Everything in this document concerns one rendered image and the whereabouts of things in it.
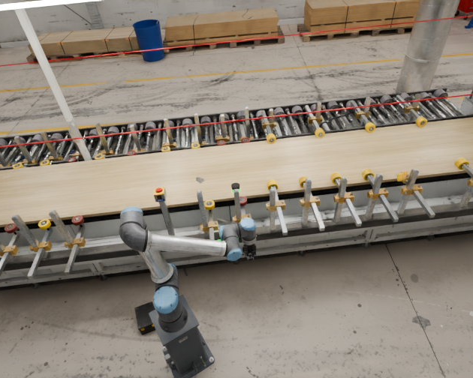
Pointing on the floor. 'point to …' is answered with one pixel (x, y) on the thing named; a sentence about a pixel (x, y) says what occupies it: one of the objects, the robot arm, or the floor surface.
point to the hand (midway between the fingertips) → (249, 256)
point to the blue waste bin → (149, 39)
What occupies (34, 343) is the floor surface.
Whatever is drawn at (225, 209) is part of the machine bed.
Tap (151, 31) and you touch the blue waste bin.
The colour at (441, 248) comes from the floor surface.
